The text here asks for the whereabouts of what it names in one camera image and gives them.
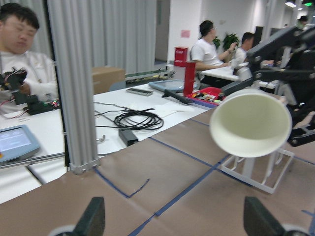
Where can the cardboard box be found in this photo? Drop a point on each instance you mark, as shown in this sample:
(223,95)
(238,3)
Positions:
(106,76)

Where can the white ikea cup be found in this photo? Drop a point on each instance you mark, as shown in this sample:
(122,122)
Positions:
(250,123)

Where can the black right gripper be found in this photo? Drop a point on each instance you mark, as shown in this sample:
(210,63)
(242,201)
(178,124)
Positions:
(289,57)

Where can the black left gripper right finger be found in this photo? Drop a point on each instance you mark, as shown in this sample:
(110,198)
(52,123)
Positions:
(258,221)

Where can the black power adapter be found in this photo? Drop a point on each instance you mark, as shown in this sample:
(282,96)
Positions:
(127,136)

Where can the seated operator in white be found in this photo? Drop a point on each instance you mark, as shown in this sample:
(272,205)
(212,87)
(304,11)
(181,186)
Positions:
(18,27)

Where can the aluminium frame post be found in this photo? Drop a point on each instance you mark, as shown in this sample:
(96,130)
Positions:
(72,47)

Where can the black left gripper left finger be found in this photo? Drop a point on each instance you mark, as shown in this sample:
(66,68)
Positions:
(92,221)

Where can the red parts tray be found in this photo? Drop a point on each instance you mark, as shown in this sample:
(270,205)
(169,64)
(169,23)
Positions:
(209,96)

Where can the white wire cup rack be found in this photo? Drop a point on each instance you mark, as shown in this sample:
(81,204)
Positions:
(264,173)

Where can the blue teach pendant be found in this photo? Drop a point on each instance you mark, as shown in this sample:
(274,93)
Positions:
(17,142)

